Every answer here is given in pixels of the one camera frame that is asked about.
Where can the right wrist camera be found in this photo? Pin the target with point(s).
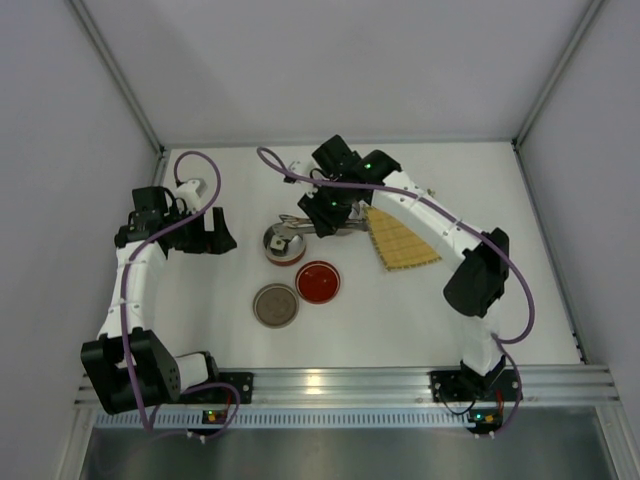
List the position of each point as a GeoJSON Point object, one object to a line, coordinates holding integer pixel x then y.
{"type": "Point", "coordinates": [298, 168]}

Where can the slotted cable duct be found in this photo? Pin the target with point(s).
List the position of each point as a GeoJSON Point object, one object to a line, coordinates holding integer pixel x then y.
{"type": "Point", "coordinates": [265, 418]}

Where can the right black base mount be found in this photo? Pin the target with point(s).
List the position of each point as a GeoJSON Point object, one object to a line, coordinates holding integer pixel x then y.
{"type": "Point", "coordinates": [457, 385]}

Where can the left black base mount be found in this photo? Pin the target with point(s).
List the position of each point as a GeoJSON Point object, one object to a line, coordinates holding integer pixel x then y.
{"type": "Point", "coordinates": [221, 391]}

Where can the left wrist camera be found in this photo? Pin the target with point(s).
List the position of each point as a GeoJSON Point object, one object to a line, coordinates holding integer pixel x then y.
{"type": "Point", "coordinates": [193, 193]}

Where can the beige round lid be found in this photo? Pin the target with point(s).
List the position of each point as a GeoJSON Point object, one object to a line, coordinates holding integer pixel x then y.
{"type": "Point", "coordinates": [275, 305]}

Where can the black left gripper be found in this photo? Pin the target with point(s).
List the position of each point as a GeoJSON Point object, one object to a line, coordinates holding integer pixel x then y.
{"type": "Point", "coordinates": [201, 235]}

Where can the red steel container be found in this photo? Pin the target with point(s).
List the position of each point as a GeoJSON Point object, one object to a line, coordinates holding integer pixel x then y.
{"type": "Point", "coordinates": [293, 253]}

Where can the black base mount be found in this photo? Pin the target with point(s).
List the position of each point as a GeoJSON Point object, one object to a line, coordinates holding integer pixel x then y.
{"type": "Point", "coordinates": [221, 391]}
{"type": "Point", "coordinates": [457, 385]}

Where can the bamboo mat tray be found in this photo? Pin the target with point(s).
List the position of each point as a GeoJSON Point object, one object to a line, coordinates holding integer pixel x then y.
{"type": "Point", "coordinates": [397, 247]}

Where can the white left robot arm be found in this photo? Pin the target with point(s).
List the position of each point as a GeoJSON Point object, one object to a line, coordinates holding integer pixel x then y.
{"type": "Point", "coordinates": [127, 364]}

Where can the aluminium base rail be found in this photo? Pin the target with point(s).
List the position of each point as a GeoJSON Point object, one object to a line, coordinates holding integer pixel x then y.
{"type": "Point", "coordinates": [409, 387]}

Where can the red round lid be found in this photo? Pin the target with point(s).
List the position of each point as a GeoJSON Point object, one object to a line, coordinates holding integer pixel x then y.
{"type": "Point", "coordinates": [318, 282]}

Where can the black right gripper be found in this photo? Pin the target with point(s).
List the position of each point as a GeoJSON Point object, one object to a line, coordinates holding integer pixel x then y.
{"type": "Point", "coordinates": [320, 215]}

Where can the left aluminium frame post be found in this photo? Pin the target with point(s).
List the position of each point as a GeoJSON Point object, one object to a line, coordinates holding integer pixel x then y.
{"type": "Point", "coordinates": [90, 28]}

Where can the aluminium frame post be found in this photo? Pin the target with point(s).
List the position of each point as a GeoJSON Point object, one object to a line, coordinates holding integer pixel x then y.
{"type": "Point", "coordinates": [586, 21]}
{"type": "Point", "coordinates": [90, 28]}

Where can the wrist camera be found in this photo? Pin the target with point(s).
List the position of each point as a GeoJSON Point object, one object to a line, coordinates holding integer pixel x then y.
{"type": "Point", "coordinates": [193, 193]}
{"type": "Point", "coordinates": [298, 168]}

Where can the steel tongs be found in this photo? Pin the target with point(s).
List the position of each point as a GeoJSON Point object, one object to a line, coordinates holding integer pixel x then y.
{"type": "Point", "coordinates": [290, 226]}

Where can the right aluminium frame post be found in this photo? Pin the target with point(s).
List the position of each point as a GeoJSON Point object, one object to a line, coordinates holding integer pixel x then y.
{"type": "Point", "coordinates": [586, 21]}

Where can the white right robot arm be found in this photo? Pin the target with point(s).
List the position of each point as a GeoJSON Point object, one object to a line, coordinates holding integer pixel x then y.
{"type": "Point", "coordinates": [477, 261]}

